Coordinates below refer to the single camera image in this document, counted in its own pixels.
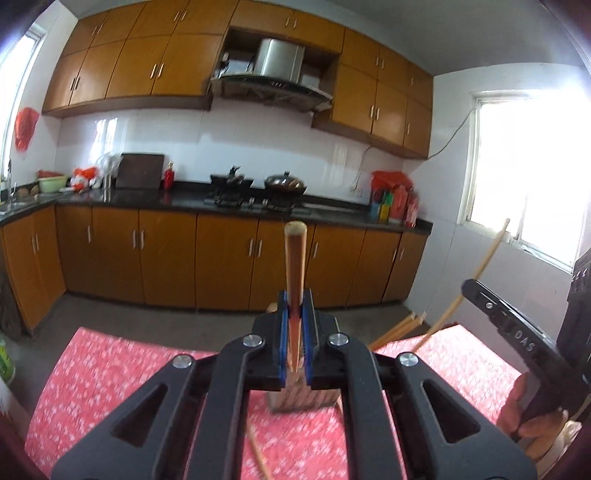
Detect steel range hood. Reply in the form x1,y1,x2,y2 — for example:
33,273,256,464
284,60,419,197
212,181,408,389
211,32,337,114

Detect wooden cabinets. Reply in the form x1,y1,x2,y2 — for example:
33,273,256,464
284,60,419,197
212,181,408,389
42,1,434,160
1,205,427,330

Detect bamboo chopstick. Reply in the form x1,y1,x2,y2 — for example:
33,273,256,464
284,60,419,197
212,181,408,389
410,218,512,354
284,221,308,372
369,312,427,351
245,421,273,480
369,313,417,351

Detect red white plastic bag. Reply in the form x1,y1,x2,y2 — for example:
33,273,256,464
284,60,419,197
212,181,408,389
70,166,100,191

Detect black wok with lid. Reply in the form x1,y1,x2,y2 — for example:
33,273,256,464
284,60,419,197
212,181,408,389
264,171,307,196

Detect green basin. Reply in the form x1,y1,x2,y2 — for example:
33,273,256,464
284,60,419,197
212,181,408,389
37,175,68,194

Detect dark wooden cutting board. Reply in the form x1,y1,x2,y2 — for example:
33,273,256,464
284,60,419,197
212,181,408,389
115,153,165,190

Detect red bag condiment pile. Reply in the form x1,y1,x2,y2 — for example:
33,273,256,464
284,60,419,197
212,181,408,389
370,171,419,228

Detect red sauce bottle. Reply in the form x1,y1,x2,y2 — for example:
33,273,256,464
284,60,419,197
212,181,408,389
163,162,175,191

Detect red floral tablecloth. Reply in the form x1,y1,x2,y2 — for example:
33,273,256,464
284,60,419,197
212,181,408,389
25,326,519,479

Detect lower wooden cabinets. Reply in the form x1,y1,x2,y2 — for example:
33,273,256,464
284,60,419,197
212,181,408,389
1,205,427,330

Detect green perforated utensil holder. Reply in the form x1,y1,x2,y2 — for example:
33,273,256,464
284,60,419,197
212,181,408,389
266,299,341,414

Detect red plastic bag on wall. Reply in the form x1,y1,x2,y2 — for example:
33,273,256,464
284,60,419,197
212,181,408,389
14,107,40,152

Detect upper wooden cabinets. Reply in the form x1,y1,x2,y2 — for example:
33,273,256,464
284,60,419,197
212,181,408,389
42,1,434,160

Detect black wok with handle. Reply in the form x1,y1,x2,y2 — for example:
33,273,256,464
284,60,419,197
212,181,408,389
209,166,253,190

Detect right hand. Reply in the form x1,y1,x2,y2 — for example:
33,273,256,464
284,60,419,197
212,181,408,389
497,373,582,466

